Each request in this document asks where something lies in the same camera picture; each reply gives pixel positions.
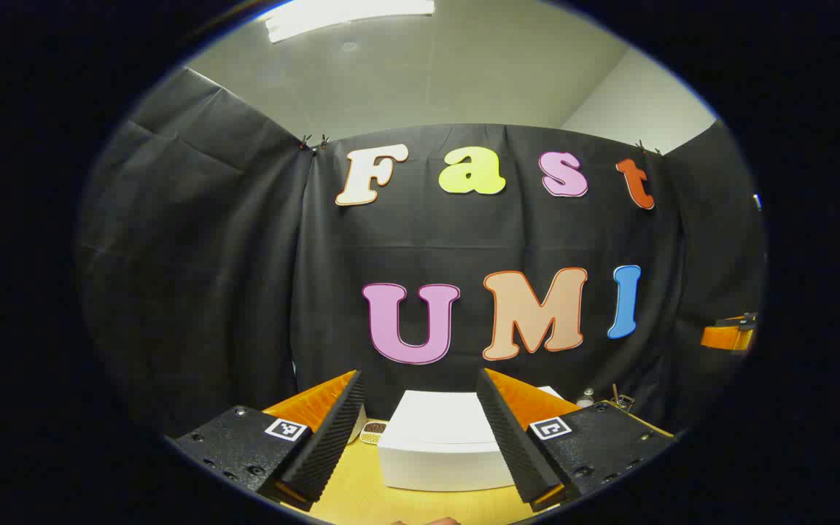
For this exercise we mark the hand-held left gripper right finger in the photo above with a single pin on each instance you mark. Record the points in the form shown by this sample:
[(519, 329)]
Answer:
[(511, 445)]

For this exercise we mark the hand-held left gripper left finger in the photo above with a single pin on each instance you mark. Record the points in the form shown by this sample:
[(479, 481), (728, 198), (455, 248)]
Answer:
[(332, 445)]

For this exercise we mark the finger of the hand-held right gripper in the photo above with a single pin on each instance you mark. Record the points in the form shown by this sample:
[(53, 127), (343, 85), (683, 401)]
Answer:
[(726, 337)]

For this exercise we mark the white microwave oven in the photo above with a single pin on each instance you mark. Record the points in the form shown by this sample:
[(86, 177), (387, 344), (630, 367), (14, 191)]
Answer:
[(438, 437)]

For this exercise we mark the small white dish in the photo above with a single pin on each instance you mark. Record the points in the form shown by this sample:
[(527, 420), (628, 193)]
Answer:
[(375, 432)]

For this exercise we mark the square glass container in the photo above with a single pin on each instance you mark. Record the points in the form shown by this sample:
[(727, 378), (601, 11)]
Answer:
[(624, 402)]

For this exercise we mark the black backdrop cloth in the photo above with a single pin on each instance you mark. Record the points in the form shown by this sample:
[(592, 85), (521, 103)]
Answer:
[(245, 255)]

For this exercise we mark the ceiling light panel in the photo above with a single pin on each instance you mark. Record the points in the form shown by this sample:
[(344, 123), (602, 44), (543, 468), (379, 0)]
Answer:
[(347, 14)]

